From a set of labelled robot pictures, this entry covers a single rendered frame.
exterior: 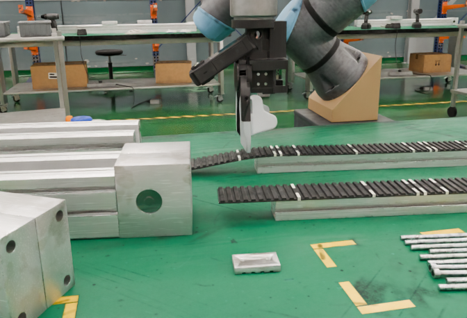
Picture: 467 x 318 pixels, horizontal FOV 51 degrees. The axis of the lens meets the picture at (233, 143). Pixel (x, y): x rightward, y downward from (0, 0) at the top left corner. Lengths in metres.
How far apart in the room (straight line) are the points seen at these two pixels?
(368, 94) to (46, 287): 0.91
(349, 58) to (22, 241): 0.92
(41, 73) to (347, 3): 4.69
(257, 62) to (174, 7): 7.51
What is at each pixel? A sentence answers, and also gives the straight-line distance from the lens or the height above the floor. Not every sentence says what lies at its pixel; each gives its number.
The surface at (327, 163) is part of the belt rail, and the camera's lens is 0.86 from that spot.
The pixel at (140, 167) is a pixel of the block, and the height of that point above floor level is 0.87.
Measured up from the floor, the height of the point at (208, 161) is 0.80.
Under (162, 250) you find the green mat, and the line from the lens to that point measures 0.59.
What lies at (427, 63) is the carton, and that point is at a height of 0.34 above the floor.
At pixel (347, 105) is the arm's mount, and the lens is 1.21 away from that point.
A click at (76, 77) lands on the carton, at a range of 5.56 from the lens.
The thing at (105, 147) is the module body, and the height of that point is 0.84.
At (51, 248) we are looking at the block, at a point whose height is 0.84.
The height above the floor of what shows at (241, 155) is 0.81.
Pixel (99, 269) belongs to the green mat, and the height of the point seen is 0.78.
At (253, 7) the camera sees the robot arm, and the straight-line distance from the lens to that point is 0.76.
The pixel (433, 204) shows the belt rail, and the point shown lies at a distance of 0.72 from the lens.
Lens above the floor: 1.06
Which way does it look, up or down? 16 degrees down
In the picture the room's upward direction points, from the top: 1 degrees counter-clockwise
